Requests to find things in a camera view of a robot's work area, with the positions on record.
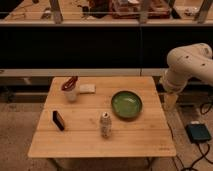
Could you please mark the green ceramic plate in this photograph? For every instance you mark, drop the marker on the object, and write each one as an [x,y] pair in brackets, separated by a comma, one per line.
[126,104]

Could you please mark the black eraser block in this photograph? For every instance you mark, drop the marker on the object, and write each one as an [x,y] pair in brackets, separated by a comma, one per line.
[58,120]

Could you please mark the white cup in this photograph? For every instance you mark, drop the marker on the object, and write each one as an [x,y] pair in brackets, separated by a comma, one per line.
[71,94]

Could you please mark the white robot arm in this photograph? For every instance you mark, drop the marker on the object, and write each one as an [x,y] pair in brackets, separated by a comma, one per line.
[185,62]

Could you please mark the white sponge block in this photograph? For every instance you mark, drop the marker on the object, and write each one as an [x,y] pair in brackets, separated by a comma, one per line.
[87,88]

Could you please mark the red tray on shelf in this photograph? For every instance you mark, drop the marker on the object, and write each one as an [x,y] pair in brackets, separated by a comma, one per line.
[132,8]

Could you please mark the wooden table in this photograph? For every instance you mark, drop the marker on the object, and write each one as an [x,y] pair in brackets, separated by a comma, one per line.
[89,128]

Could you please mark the black foot pedal box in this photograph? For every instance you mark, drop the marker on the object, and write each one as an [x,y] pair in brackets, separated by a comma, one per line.
[198,133]

